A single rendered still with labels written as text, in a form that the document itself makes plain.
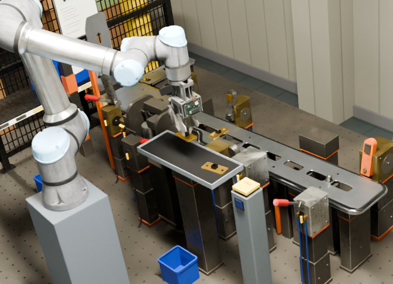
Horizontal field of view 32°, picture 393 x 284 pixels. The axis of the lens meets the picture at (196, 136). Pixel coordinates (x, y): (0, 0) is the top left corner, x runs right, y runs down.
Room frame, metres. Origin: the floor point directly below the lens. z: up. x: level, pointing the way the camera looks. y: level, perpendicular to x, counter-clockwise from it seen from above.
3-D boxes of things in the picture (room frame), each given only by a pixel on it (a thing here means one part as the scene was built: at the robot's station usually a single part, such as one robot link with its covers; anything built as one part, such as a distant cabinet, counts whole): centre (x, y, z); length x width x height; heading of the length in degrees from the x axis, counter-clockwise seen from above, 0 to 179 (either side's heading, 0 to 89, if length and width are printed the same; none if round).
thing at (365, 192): (2.28, -0.10, 1.00); 1.38 x 0.22 x 0.02; 38
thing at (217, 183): (1.90, 0.04, 1.16); 0.37 x 0.14 x 0.02; 38
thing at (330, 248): (1.87, -0.41, 0.84); 0.05 x 0.05 x 0.29; 38
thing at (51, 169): (1.88, 0.45, 1.27); 0.13 x 0.12 x 0.14; 165
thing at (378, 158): (1.95, -0.61, 0.88); 0.14 x 0.09 x 0.36; 128
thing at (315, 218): (1.71, -0.31, 0.88); 0.12 x 0.07 x 0.36; 128
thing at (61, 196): (1.87, 0.45, 1.15); 0.15 x 0.15 x 0.10
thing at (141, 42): (1.91, 0.12, 1.55); 0.11 x 0.11 x 0.08; 75
